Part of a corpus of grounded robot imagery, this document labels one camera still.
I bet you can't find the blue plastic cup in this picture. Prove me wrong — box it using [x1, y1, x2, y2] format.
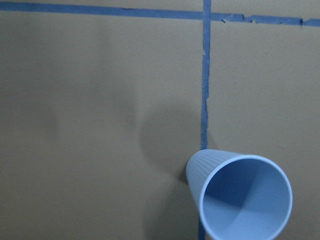
[185, 149, 293, 240]

